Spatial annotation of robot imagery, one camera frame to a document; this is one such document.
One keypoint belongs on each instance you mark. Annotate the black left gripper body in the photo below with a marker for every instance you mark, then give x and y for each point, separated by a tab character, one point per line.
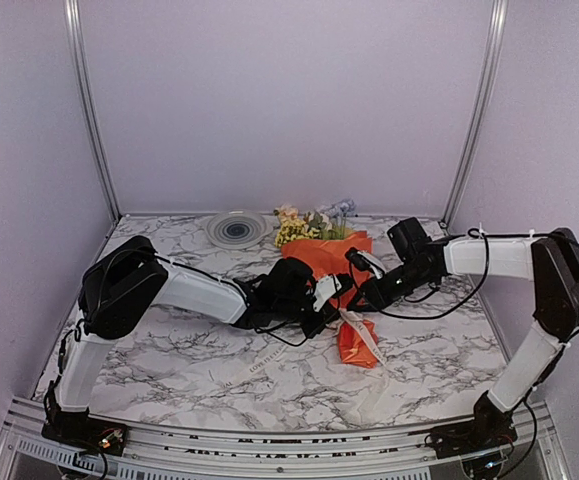
286	309

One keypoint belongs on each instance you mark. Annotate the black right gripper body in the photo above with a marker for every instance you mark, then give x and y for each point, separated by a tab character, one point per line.
411	280

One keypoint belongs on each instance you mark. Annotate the cream ribbon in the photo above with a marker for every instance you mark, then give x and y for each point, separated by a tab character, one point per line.
353	340

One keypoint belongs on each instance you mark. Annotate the yellow daisy fake bunch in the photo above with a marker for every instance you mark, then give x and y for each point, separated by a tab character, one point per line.
292	229

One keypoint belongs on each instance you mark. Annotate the green leafy fake stem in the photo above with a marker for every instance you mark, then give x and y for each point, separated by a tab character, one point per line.
324	227

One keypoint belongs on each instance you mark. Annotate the pink rose fake stem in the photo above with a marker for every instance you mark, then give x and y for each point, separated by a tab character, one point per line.
286	212

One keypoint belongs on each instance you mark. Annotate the blue fake flower stem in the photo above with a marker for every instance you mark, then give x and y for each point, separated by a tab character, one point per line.
339	210

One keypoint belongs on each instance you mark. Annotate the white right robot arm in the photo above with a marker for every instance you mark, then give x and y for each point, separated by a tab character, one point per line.
534	274

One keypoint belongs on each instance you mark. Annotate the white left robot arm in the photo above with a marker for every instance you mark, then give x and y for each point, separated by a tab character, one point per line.
118	290

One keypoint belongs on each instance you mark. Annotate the grey ringed plate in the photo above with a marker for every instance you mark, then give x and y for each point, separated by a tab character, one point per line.
237	230

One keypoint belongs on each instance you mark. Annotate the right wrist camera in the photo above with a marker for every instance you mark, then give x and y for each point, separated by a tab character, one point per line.
365	261

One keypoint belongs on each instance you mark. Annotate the aluminium frame post right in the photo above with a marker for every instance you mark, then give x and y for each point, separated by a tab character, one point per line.
484	91

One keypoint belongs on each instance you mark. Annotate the aluminium frame post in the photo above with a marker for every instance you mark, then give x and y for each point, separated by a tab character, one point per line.
78	52
484	91

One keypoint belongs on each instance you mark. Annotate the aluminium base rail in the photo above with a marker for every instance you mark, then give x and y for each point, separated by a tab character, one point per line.
167	452

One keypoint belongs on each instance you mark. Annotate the aluminium frame post left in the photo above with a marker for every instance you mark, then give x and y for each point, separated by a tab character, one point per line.
78	52

